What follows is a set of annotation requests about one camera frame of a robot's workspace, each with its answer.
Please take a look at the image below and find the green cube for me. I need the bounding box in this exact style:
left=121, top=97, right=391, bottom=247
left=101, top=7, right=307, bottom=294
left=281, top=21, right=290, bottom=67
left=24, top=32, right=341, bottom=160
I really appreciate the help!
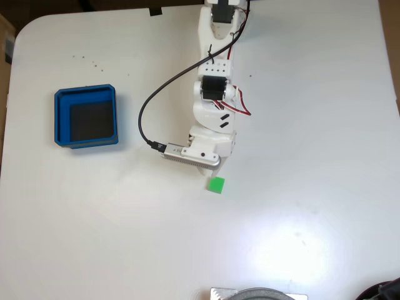
left=206, top=176, right=226, bottom=194

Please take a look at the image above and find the blue square box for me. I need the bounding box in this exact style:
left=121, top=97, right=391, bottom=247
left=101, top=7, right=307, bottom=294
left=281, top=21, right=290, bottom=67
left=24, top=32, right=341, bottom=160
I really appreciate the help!
left=54, top=83, right=120, bottom=150

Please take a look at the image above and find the silver metal plate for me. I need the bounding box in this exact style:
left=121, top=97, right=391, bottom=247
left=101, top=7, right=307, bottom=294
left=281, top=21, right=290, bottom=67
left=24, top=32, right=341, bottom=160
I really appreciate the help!
left=209, top=287, right=309, bottom=300

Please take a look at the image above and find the grey round object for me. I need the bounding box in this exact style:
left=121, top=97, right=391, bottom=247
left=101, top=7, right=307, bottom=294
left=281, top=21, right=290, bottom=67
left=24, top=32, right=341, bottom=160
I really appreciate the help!
left=229, top=287, right=294, bottom=300

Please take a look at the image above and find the black round object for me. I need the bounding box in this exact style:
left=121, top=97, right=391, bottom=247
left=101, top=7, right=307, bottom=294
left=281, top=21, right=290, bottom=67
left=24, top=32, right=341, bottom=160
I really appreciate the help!
left=356, top=277, right=400, bottom=300

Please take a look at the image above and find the silver camera box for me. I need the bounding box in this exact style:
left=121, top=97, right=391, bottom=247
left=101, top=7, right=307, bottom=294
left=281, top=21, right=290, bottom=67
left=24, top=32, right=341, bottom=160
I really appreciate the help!
left=161, top=142, right=222, bottom=172

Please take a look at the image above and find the red servo wire bundle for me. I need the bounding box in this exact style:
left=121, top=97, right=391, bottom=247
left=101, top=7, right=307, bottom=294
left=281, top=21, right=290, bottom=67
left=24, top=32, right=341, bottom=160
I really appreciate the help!
left=215, top=86, right=253, bottom=117

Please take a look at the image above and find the black camera cable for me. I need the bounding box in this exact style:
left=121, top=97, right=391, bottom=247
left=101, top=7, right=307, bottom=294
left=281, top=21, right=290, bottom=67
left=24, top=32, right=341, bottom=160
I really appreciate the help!
left=138, top=0, right=253, bottom=154

